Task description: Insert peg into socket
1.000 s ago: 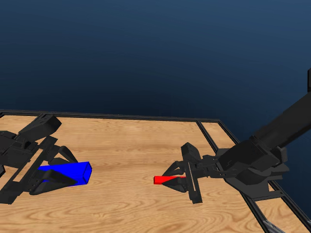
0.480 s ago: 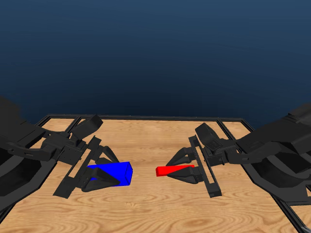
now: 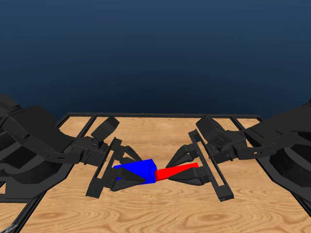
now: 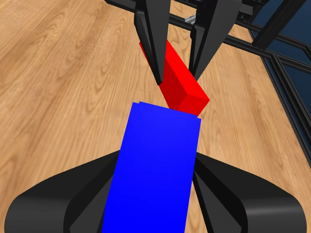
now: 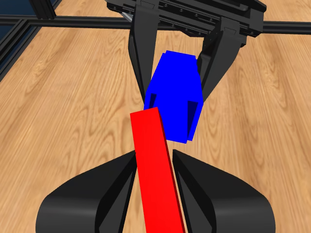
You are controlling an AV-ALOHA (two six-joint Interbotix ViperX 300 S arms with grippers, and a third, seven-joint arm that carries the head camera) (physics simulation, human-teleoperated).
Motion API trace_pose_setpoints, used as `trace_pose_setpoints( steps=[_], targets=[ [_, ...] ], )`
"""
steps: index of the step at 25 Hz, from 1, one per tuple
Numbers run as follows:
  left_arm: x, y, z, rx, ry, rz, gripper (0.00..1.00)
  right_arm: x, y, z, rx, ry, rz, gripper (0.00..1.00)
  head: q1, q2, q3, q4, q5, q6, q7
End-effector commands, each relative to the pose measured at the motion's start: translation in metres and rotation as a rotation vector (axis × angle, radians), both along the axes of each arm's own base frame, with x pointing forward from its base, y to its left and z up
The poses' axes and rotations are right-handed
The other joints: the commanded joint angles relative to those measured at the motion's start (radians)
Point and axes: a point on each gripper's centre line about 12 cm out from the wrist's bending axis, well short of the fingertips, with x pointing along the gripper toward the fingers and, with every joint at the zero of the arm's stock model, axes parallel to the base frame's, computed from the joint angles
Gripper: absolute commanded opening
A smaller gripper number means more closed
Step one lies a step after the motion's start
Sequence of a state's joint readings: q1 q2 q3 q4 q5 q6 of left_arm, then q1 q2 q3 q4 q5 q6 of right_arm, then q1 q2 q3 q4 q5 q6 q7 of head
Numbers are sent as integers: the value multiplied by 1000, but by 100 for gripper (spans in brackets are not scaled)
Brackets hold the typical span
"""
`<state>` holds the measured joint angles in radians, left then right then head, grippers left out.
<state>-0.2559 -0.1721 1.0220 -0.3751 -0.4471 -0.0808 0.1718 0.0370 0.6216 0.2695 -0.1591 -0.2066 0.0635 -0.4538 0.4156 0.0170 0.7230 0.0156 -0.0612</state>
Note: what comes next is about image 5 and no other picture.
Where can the blue hollow socket block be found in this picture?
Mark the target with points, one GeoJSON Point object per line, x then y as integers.
{"type": "Point", "coordinates": [175, 85]}

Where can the thin red peg bar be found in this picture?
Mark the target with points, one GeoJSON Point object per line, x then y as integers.
{"type": "Point", "coordinates": [155, 170]}

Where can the black table frame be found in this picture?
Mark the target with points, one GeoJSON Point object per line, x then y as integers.
{"type": "Point", "coordinates": [85, 21]}

